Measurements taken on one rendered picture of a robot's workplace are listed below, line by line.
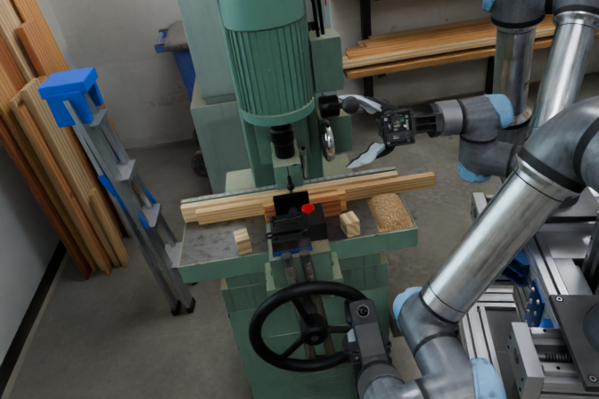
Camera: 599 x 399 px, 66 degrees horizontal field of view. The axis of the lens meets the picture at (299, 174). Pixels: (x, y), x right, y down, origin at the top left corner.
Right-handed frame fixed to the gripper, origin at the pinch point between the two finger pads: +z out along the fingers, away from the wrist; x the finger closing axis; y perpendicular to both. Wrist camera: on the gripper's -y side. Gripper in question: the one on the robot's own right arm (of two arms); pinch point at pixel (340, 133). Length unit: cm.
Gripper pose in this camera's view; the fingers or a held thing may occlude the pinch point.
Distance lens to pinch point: 99.8
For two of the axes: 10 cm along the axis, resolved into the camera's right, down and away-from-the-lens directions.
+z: -9.9, 1.4, -0.3
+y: 0.6, 1.8, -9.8
